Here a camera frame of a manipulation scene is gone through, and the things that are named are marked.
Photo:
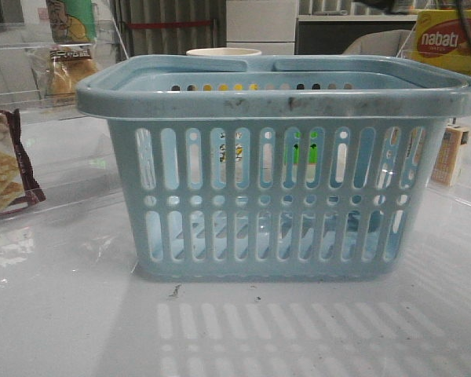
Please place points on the green yellow snack bag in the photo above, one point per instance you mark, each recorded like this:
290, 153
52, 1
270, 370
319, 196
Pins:
71, 21

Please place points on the light blue plastic basket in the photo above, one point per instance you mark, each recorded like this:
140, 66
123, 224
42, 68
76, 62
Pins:
274, 167

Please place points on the clear acrylic shelf left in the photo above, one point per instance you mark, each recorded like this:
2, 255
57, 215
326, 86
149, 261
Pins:
107, 50

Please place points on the white drawer cabinet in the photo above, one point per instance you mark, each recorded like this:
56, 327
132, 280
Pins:
268, 26

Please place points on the beige armchair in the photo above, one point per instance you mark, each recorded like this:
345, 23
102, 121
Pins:
385, 43

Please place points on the white paper cup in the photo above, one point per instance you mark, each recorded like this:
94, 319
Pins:
224, 52

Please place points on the clear acrylic stand right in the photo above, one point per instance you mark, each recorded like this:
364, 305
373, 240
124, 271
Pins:
465, 118

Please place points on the yellow nabati wafer box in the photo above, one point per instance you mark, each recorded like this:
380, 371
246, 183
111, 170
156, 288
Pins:
439, 40

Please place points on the brown cracker snack packet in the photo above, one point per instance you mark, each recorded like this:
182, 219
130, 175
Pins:
18, 186

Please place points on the packaged bread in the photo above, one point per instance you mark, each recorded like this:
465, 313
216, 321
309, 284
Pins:
58, 70

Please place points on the small beige carton box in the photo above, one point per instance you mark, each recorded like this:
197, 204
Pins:
448, 164

